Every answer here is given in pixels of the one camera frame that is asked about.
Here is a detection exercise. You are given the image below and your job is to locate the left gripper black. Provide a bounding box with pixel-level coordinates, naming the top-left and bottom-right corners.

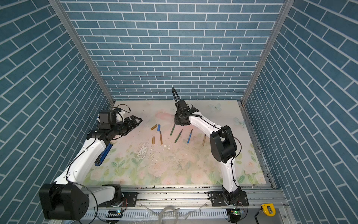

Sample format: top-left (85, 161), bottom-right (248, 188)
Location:
top-left (111, 115), bottom-right (143, 136)

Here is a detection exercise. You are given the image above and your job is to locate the blue pen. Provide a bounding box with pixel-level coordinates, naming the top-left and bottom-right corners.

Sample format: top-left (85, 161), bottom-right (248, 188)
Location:
top-left (187, 129), bottom-right (193, 144)

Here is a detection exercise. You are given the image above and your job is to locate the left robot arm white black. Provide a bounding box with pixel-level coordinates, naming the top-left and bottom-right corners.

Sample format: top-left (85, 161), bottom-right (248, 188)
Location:
top-left (39, 111), bottom-right (143, 221)

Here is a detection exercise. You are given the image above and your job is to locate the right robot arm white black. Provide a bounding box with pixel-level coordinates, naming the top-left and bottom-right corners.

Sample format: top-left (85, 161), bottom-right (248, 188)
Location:
top-left (174, 99), bottom-right (241, 204)

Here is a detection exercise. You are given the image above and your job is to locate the light green pen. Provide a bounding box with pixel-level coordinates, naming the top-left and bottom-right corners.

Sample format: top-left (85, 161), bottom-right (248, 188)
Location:
top-left (174, 130), bottom-right (183, 143)

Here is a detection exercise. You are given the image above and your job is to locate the brown pen left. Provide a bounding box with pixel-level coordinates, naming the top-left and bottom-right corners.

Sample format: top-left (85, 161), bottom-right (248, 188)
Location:
top-left (159, 130), bottom-right (163, 145)

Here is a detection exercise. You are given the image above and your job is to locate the blue stapler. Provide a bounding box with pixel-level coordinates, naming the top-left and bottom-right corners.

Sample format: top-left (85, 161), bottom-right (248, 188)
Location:
top-left (94, 143), bottom-right (113, 167)

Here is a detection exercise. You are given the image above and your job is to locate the yellow tape measure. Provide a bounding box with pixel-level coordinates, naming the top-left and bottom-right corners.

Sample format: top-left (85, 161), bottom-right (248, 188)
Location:
top-left (261, 203), bottom-right (276, 217)

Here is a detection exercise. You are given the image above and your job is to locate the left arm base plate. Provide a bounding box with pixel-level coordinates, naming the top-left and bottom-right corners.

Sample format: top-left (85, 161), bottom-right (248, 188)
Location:
top-left (99, 192), bottom-right (138, 208)

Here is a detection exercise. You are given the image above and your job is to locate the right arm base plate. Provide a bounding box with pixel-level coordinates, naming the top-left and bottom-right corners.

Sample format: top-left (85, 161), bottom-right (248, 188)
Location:
top-left (208, 190), bottom-right (249, 207)

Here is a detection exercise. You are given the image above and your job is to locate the aluminium rail frame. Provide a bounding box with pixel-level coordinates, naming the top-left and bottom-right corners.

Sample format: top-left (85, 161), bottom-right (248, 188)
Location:
top-left (48, 184), bottom-right (297, 224)

